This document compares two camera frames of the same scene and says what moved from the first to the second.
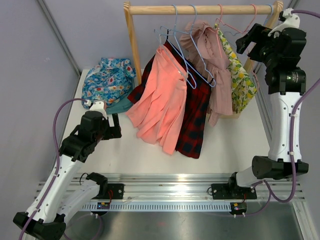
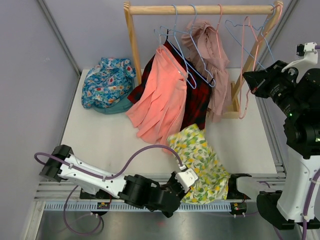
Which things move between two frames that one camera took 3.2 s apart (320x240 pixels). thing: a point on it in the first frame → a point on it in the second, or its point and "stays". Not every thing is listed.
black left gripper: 115,131 → 173,179
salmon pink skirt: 157,112 stays
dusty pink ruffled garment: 204,43 stays
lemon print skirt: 243,89 → 196,152
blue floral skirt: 108,81 stays
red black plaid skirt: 199,86 stays
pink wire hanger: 244,32 → 255,51
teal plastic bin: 123,105 stays
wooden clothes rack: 275,10 stays
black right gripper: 258,34 → 258,81
